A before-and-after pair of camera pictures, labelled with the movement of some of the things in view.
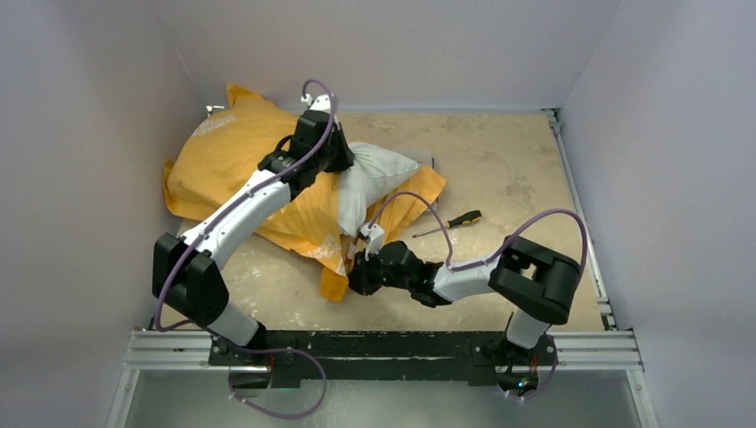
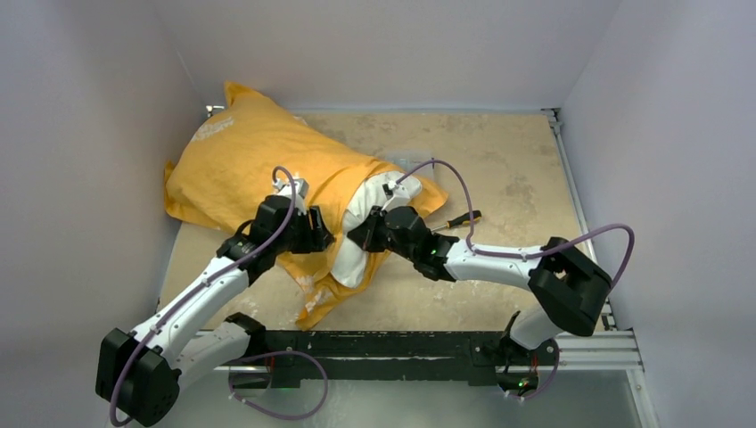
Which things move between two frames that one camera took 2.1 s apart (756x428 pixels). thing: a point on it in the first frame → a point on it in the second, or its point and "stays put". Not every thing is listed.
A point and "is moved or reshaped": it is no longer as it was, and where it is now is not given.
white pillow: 363,178 is moved or reshaped
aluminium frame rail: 612,349 stays put
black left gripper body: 334,157 → 298,239
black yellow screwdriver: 465,218 stays put
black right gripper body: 365,274 → 371,230
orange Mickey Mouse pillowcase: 225,145 is moved or reshaped
